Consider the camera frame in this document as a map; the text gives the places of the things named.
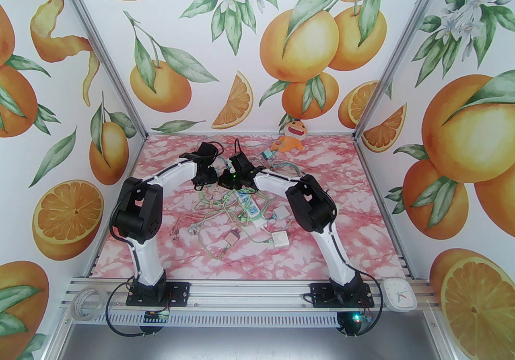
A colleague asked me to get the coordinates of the aluminium mounting rail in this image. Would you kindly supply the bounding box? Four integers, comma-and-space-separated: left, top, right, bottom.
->
60, 276, 433, 327

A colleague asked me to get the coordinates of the black base cable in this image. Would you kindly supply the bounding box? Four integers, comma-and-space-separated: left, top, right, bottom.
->
104, 283, 169, 339
338, 298, 385, 339

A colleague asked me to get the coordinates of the orange plush toy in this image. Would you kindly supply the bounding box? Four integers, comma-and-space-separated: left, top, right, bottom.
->
270, 119, 311, 153

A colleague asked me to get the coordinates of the white square clock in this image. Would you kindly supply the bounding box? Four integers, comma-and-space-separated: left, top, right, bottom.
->
380, 278, 418, 313

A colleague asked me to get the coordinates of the teal USB cable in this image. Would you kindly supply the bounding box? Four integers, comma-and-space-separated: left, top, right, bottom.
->
274, 160, 301, 178

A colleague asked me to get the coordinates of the white power strip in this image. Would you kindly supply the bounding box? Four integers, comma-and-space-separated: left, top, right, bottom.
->
237, 191, 266, 226

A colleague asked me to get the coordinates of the round pink power socket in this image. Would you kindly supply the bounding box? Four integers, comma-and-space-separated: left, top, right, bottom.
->
203, 184, 227, 206

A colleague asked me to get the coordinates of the aluminium frame post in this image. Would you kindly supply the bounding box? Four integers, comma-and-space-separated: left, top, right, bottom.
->
351, 0, 468, 143
50, 0, 148, 143

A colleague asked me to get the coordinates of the clear tape roll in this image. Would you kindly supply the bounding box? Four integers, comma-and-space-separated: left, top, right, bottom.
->
72, 287, 105, 322

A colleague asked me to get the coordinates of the green USB cable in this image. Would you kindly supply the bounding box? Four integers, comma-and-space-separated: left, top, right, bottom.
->
207, 244, 232, 261
257, 211, 278, 230
241, 226, 275, 246
197, 189, 242, 230

